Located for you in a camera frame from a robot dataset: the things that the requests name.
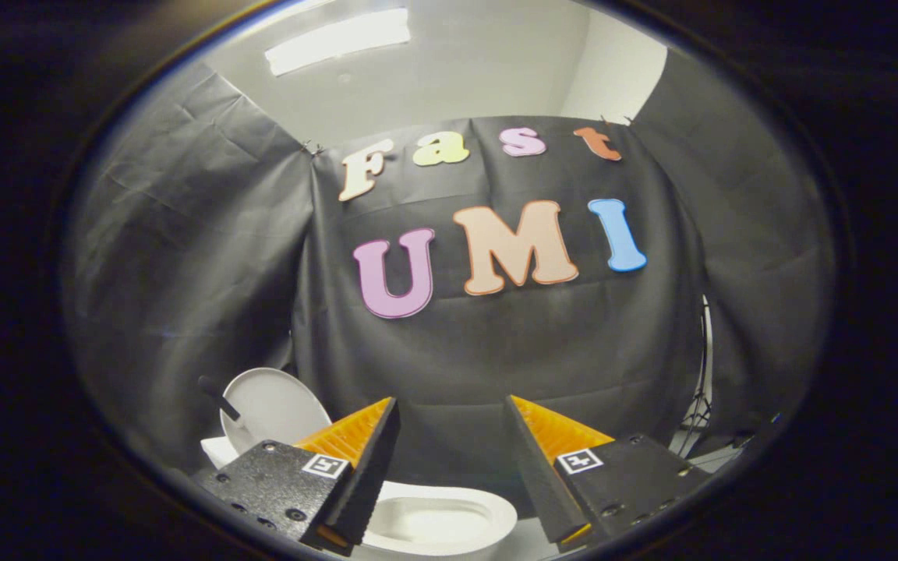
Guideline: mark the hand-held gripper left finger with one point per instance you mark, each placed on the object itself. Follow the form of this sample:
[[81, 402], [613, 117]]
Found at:
[[375, 467]]

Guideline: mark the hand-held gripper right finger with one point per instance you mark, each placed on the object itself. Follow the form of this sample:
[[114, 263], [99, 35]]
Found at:
[[535, 475]]

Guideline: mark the white toilet lid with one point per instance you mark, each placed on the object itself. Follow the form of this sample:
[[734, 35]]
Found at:
[[277, 405]]

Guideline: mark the white toilet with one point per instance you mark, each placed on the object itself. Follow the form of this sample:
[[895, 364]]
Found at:
[[449, 522]]

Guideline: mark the black backdrop cloth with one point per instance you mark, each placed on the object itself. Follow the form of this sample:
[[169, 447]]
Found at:
[[496, 358]]

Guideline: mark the black tripod stand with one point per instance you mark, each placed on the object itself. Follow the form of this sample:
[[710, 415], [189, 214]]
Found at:
[[705, 351]]

